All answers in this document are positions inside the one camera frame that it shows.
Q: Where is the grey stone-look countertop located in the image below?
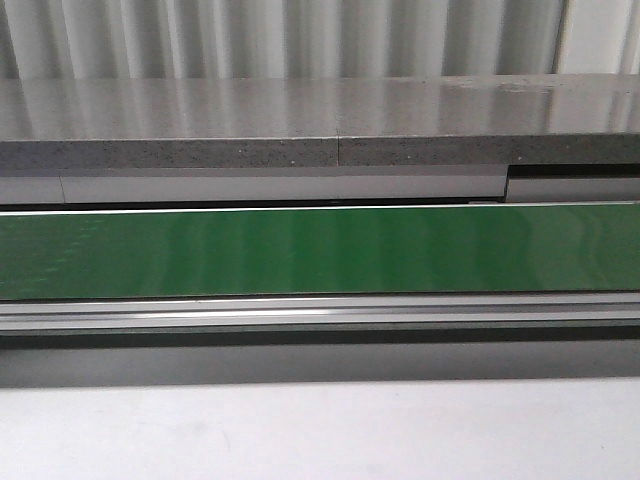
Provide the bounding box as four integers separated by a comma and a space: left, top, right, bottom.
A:
1, 74, 639, 171

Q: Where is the green conveyor belt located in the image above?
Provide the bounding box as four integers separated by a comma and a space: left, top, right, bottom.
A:
1, 203, 639, 301

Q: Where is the white pleated curtain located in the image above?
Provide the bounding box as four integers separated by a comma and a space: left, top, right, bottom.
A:
1, 1, 639, 79

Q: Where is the aluminium conveyor frame rail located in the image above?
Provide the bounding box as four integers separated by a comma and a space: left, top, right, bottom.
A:
1, 292, 639, 349

